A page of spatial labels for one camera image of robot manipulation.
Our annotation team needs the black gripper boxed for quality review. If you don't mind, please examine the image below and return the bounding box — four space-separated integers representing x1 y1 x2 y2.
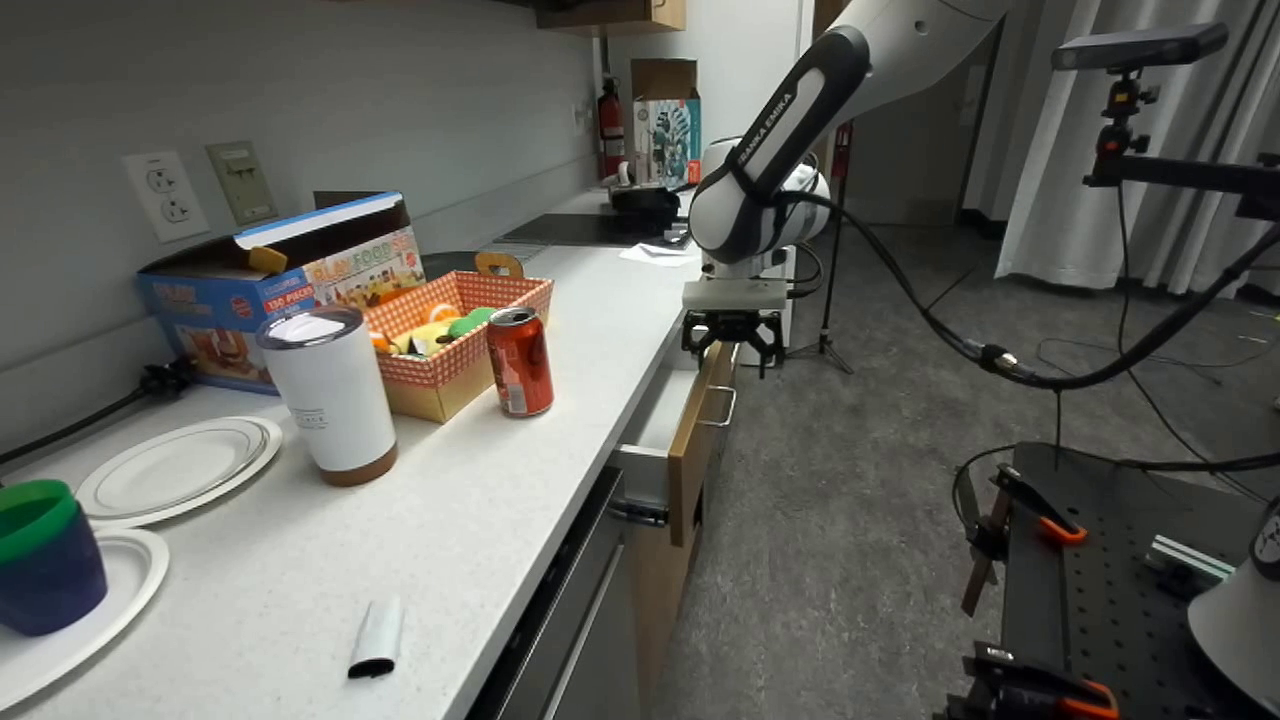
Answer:
679 310 792 385

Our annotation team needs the white drawer with wooden front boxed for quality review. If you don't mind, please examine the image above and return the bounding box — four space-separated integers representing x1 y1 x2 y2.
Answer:
614 337 746 548

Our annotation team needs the green plush toy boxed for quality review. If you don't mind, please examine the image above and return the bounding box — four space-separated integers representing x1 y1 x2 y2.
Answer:
446 303 496 343

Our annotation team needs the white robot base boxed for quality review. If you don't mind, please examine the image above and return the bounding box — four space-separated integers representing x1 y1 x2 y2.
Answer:
1185 501 1280 716

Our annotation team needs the yellow toy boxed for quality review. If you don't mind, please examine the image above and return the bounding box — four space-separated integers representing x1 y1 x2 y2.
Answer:
398 317 455 359

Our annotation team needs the blue cardboard toy box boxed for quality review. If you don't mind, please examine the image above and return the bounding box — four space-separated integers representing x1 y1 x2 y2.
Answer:
135 188 432 395

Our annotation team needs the red soda can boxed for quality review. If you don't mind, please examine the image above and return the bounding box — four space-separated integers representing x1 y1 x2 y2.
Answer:
484 303 557 424

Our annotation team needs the colourful printed cardboard box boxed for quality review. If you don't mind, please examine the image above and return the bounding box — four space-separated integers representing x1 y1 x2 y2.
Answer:
627 57 704 194

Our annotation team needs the red fire extinguisher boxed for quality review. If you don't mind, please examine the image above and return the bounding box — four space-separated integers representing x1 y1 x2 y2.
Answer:
593 78 632 188

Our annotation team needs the wooden base cabinet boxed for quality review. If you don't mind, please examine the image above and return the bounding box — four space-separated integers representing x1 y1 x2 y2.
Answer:
620 303 752 720

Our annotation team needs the orange checkered paper basket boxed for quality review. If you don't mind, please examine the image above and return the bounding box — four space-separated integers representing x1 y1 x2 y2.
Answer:
359 269 557 428

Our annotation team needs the steel dishwasher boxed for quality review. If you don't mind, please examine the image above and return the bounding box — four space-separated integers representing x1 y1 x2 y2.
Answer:
465 464 645 720

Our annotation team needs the light gray curtain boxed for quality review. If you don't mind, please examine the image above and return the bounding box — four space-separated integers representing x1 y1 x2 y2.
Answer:
959 0 1280 303

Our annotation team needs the wooden overhead cabinet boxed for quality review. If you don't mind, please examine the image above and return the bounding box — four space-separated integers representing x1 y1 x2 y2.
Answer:
531 0 694 36

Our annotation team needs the white tumbler with brown base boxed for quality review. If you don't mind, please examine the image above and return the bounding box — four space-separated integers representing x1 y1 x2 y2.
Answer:
259 310 405 489

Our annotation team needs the black perforated robot table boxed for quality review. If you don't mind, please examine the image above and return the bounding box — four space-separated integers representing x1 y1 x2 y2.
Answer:
949 441 1280 720

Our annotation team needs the small gray marker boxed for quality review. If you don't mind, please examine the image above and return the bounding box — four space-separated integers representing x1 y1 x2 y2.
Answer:
346 588 409 680

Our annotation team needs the white paper plate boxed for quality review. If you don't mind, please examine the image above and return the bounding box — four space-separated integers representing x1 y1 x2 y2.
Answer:
0 525 176 716
76 412 287 529

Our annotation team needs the blue cup with green rim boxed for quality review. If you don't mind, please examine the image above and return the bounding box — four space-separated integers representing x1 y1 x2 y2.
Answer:
0 475 112 639

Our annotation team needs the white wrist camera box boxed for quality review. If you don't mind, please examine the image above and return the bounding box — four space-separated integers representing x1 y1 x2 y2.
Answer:
679 273 797 322

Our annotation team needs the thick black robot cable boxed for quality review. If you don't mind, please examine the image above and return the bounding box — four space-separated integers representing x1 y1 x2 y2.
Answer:
771 186 1280 395

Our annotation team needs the orange handled clamp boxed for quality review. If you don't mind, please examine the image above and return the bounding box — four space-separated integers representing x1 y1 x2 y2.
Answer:
959 639 1124 720
952 462 1091 621

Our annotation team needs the thin black cable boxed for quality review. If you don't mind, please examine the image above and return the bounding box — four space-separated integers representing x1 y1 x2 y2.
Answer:
1109 180 1280 513

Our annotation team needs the black table cable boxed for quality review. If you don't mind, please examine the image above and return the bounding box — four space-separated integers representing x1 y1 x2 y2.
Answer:
949 441 1280 535

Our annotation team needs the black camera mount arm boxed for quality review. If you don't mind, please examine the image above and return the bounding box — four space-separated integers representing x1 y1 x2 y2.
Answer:
1079 68 1280 225

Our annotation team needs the silver aluminium rail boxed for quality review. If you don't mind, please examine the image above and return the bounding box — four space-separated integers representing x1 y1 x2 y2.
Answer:
1146 533 1239 583

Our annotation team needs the black stereo camera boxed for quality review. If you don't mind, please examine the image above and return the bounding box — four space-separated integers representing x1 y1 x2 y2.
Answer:
1054 22 1231 78

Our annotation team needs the gray wall switch plate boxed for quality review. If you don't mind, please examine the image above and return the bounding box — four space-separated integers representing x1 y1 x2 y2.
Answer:
206 136 279 230

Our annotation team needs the black power cord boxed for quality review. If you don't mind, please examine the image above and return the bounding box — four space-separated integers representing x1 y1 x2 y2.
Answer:
0 355 206 471

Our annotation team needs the white wall outlet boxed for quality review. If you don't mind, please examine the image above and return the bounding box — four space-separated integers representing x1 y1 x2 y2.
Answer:
119 150 211 246

